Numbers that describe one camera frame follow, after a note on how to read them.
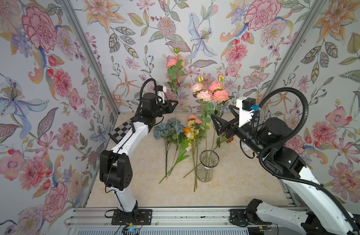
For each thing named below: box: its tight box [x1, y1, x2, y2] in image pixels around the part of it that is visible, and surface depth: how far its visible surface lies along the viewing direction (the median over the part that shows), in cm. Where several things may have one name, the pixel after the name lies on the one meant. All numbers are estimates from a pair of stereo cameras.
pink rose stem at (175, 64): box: [164, 47, 186, 102], surface depth 80 cm
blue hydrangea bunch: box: [153, 117, 185, 177], surface depth 100 cm
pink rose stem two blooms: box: [190, 74, 213, 165], surface depth 66 cm
